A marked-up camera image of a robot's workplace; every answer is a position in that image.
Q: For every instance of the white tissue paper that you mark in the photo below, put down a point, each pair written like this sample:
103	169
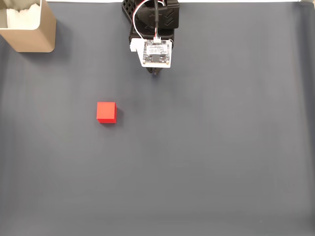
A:
22	18

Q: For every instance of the white camera circuit board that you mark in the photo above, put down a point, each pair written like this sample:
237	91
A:
157	52

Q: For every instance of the grey blue mat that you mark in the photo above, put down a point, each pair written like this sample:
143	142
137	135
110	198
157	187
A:
172	147

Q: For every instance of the beige box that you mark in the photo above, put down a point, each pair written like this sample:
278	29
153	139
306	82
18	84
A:
37	40

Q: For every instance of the red cube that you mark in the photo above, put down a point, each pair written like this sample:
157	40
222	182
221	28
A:
106	111

